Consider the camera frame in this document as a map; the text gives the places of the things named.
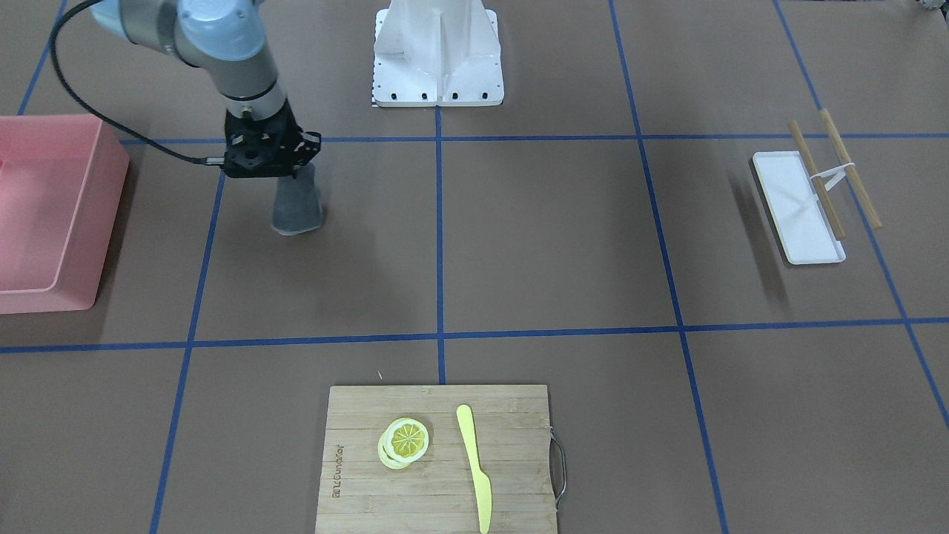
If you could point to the wooden stick outer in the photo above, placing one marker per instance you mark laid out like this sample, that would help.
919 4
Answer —
856 182

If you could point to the yellow plastic knife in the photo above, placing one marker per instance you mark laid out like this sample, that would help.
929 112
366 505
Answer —
480 480

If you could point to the white rectangular tray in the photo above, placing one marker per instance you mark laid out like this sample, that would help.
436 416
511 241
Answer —
804 233

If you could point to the wooden stick near tray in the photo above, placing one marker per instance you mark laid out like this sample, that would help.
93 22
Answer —
818 184

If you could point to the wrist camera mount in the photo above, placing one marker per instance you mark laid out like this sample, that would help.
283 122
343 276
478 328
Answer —
267 148

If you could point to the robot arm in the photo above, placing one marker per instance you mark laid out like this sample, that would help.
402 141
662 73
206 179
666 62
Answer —
224 38

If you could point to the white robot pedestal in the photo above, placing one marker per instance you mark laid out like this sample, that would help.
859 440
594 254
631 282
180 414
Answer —
437 53

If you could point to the grey microfibre cloth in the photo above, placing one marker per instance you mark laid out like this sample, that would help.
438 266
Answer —
297 205

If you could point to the pink plastic bin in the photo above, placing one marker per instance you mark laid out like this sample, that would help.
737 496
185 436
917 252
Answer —
61 181

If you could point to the wooden cutting board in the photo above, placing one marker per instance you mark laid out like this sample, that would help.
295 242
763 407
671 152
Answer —
435 493

